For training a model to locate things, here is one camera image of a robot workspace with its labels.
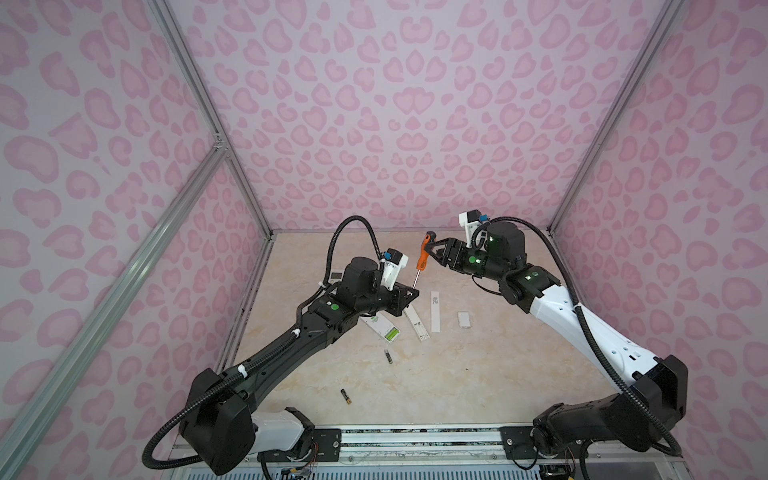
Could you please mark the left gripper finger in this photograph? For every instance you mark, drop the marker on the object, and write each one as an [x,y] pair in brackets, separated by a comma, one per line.
[405,293]
[398,308]

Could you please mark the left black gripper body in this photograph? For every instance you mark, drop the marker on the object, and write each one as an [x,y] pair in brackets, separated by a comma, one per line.
[371,304]

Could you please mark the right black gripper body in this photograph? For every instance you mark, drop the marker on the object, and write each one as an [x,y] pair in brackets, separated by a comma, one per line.
[481,262]

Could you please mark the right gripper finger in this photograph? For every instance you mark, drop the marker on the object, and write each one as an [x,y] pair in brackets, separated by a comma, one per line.
[452,259]
[447,244]

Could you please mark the orange handled screwdriver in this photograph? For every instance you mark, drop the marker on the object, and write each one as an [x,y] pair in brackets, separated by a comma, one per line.
[422,261]

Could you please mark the long slim white remote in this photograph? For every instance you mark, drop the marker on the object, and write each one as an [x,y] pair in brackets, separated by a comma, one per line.
[417,324]

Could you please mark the small white battery cover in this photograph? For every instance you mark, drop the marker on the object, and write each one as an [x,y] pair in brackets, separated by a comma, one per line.
[464,320]

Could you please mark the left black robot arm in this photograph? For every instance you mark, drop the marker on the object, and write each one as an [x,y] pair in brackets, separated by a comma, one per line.
[217,425]

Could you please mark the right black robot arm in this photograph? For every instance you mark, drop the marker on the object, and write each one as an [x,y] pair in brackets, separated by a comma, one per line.
[651,391]

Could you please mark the white air conditioner remote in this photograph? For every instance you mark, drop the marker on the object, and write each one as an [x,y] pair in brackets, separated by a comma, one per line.
[335,276]

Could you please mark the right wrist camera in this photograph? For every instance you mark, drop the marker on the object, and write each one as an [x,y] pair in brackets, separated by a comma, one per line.
[471,222]

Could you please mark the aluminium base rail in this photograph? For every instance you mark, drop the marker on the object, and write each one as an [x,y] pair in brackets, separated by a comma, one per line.
[459,451]

